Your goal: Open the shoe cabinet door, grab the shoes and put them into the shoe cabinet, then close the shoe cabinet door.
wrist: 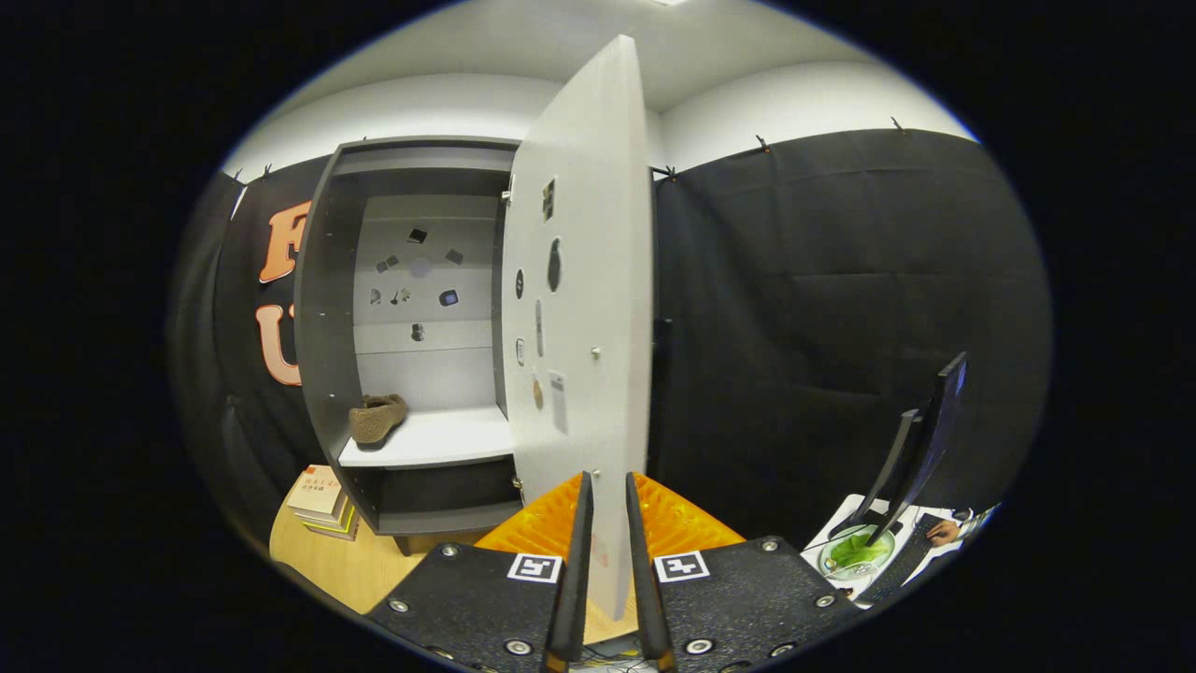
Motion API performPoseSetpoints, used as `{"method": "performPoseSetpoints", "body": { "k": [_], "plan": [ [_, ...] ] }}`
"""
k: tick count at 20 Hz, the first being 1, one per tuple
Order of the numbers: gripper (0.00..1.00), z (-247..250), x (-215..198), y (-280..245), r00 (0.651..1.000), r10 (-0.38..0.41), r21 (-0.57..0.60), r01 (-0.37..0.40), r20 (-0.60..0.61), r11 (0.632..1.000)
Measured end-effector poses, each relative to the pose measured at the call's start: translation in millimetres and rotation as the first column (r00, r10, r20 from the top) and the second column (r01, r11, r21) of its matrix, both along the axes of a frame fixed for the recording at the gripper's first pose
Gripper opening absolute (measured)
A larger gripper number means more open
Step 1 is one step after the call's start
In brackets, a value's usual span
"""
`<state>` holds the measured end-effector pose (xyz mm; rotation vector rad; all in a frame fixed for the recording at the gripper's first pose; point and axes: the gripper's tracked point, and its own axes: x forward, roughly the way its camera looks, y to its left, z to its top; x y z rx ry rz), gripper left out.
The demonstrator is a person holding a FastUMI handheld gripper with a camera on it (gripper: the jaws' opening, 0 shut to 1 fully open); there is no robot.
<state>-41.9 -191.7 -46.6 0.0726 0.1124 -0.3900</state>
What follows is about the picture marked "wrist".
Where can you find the black backdrop cloth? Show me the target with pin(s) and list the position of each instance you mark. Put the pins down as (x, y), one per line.
(822, 308)

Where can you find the bowl with green contents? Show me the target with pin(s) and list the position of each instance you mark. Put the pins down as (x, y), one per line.
(855, 553)

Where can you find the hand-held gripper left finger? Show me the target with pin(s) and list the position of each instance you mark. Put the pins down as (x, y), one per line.
(572, 579)

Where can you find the brown fuzzy shoe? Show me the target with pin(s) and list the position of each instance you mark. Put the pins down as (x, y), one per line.
(374, 421)

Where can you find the yellow edged book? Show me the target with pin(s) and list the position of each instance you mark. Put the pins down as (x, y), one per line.
(336, 525)

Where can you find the black keyboard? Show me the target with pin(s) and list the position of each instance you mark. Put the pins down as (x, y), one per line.
(902, 561)

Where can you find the grey shoe cabinet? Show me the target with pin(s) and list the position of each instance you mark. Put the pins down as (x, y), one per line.
(327, 308)

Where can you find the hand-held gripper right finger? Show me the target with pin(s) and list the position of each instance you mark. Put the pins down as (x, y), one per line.
(645, 579)

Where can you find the black computer monitor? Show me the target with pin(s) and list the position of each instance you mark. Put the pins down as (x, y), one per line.
(939, 421)

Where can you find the white desk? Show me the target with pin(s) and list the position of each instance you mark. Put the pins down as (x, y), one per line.
(855, 505)

